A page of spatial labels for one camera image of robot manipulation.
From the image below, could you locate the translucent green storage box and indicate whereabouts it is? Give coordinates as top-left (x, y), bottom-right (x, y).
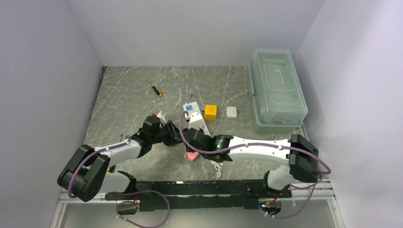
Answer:
top-left (248, 48), bottom-right (308, 132)

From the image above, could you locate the white power strip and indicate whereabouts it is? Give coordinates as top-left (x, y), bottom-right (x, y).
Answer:
top-left (182, 102), bottom-right (211, 136)

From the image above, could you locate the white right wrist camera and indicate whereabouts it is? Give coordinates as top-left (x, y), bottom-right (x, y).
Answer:
top-left (185, 111), bottom-right (205, 130)

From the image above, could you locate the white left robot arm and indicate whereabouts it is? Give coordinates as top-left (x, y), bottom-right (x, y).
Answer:
top-left (57, 115), bottom-right (182, 202)

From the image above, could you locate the black aluminium base frame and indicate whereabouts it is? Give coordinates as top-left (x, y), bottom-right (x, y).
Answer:
top-left (58, 178), bottom-right (336, 228)

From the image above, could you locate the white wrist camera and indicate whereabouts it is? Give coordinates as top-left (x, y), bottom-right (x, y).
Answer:
top-left (185, 111), bottom-right (205, 130)
top-left (156, 110), bottom-right (167, 124)

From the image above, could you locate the pink triangular plug adapter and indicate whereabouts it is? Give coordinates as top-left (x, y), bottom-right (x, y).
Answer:
top-left (186, 152), bottom-right (199, 162)

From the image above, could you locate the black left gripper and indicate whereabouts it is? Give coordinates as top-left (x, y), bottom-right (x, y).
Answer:
top-left (151, 120), bottom-right (182, 147)

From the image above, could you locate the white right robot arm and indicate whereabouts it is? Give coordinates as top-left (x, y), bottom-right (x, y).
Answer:
top-left (181, 128), bottom-right (319, 197)

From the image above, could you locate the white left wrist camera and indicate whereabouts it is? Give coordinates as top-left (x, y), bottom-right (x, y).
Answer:
top-left (156, 110), bottom-right (167, 124)

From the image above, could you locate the white coiled power cord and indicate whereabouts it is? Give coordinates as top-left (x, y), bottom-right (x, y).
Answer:
top-left (210, 160), bottom-right (223, 180)

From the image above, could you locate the yellow cube plug adapter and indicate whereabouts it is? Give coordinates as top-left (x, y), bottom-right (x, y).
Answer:
top-left (204, 104), bottom-right (218, 121)

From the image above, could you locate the small black orange screwdriver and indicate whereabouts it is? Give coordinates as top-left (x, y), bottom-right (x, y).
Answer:
top-left (147, 80), bottom-right (163, 97)

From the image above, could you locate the white plug adapter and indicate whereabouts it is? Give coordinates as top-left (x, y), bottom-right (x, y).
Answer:
top-left (226, 106), bottom-right (241, 119)

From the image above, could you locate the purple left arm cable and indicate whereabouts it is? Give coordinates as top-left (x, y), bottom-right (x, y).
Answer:
top-left (67, 135), bottom-right (171, 228)

